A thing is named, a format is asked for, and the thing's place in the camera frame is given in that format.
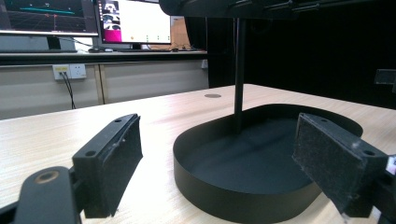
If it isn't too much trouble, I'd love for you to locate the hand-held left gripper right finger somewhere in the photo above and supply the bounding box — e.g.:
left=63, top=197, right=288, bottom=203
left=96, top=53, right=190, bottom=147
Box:
left=291, top=112, right=389, bottom=218

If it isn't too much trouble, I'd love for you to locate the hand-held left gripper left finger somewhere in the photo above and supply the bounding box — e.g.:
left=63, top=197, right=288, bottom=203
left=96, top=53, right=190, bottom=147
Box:
left=71, top=113, right=144, bottom=219

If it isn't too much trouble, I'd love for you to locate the dark grey box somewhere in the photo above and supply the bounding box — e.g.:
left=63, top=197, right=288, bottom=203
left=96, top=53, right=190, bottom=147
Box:
left=374, top=68, right=396, bottom=86

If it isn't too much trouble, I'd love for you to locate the dark desk with monitors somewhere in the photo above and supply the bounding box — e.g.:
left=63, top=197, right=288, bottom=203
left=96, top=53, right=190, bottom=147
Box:
left=0, top=49, right=208, bottom=66

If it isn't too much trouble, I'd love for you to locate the computer monitor with white screen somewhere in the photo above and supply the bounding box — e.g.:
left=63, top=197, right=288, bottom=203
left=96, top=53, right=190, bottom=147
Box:
left=93, top=0, right=173, bottom=50

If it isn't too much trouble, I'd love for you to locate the computer monitor with dark screen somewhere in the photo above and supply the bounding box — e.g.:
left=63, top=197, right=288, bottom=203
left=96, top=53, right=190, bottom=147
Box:
left=0, top=0, right=100, bottom=50

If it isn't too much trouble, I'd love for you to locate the black power cable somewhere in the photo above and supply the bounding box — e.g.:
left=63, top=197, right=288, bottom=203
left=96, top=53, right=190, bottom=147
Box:
left=63, top=72, right=77, bottom=110

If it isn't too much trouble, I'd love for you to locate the white wall power socket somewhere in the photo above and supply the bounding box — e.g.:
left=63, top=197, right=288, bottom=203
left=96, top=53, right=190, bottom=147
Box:
left=51, top=63, right=88, bottom=81

